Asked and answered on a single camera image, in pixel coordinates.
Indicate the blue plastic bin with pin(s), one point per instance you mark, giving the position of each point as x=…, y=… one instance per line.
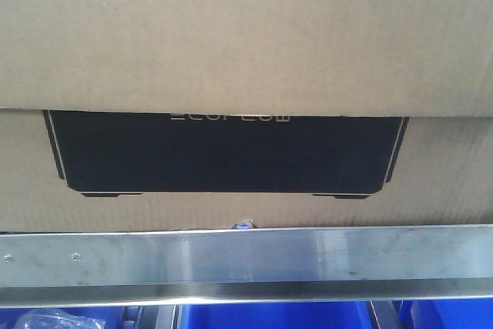
x=457, y=313
x=277, y=315
x=112, y=315

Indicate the metal shelf rail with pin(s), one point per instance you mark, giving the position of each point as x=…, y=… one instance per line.
x=255, y=265

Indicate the small blue white object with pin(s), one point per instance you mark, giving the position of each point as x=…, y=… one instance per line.
x=244, y=225

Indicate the brown cardboard box black print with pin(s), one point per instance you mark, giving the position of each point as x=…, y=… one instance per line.
x=428, y=60

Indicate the blue plastic bin left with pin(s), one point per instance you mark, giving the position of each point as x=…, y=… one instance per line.
x=112, y=315

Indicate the clear plastic bag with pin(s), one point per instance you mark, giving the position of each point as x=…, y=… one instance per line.
x=45, y=318

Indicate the blue plastic bin right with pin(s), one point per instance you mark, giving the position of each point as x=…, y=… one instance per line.
x=457, y=313

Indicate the blue plastic bin middle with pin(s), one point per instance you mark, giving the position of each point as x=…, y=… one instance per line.
x=277, y=315

